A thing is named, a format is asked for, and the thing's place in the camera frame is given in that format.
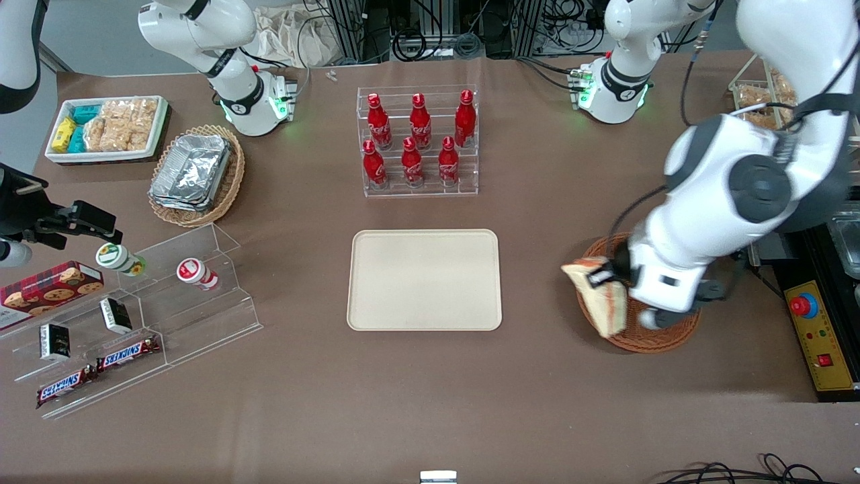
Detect aluminium frame post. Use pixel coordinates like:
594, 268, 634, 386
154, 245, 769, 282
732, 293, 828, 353
516, 0, 546, 58
332, 0, 368, 65

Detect white wire basket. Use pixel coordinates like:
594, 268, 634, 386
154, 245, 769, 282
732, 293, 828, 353
728, 52, 860, 145

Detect red cookie box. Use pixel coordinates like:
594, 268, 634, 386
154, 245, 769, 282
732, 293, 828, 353
0, 260, 105, 331

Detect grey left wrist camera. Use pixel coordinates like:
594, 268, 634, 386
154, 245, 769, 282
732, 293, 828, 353
638, 277, 738, 332

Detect red cola bottle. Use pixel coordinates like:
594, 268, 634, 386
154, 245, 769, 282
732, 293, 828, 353
367, 93, 394, 151
400, 136, 426, 189
408, 93, 433, 151
362, 139, 389, 190
454, 89, 478, 149
437, 136, 461, 188

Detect yellow emergency stop box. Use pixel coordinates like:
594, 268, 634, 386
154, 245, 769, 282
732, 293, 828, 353
782, 279, 859, 394

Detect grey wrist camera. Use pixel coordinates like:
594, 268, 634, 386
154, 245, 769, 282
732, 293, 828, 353
638, 277, 738, 332
0, 240, 33, 269

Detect red lid yoghurt cup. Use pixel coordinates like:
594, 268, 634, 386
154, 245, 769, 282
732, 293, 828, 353
176, 258, 220, 292

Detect white crumpled cloth bag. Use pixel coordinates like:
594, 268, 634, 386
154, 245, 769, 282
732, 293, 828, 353
252, 3, 351, 69

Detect clear plastic container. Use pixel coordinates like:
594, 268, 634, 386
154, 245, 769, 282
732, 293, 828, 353
827, 208, 860, 278

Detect bagged rice crackers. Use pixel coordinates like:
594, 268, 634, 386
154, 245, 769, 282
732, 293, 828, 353
83, 99, 160, 153

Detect stack of foil trays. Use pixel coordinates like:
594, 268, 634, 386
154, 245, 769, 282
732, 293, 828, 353
148, 133, 233, 213

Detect black coiled cable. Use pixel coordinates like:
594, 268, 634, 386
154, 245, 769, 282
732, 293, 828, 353
391, 29, 429, 63

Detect beige plastic tray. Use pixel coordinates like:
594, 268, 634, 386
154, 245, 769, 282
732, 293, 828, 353
347, 229, 503, 332

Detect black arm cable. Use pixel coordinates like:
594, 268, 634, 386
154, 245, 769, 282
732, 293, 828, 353
607, 0, 860, 259

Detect white rectangular snack bin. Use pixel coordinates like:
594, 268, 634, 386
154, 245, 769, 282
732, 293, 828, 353
44, 95, 170, 165

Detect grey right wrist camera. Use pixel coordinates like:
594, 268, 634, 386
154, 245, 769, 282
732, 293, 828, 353
0, 240, 33, 269

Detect black floor cables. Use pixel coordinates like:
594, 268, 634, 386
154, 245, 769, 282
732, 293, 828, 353
660, 453, 837, 484

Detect triangle sandwich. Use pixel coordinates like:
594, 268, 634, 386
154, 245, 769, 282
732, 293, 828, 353
561, 258, 630, 339

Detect clear acrylic stepped shelf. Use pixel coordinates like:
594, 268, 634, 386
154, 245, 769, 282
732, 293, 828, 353
0, 223, 264, 421

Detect clear acrylic bottle rack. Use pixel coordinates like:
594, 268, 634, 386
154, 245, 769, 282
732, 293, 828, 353
356, 85, 480, 198

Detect bagged bread packet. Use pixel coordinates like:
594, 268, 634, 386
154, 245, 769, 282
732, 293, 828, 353
742, 110, 790, 132
768, 66, 799, 105
734, 83, 775, 113

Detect brown round wicker basket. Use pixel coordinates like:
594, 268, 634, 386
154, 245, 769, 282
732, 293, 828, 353
575, 233, 704, 354

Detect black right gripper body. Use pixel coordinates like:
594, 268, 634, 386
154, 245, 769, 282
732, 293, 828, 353
0, 163, 53, 244

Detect Snickers chocolate bar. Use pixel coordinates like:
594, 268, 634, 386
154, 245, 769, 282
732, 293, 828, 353
35, 365, 100, 410
96, 333, 163, 373

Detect green lid yoghurt cup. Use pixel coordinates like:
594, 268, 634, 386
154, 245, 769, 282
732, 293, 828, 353
95, 243, 147, 278

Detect yellow snack packet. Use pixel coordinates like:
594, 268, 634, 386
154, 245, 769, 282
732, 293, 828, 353
52, 117, 77, 153

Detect light oval wicker basket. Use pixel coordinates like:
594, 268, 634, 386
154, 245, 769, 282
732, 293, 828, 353
147, 124, 246, 229

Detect small black white carton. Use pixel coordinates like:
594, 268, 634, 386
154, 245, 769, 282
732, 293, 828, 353
99, 297, 134, 335
38, 323, 73, 362

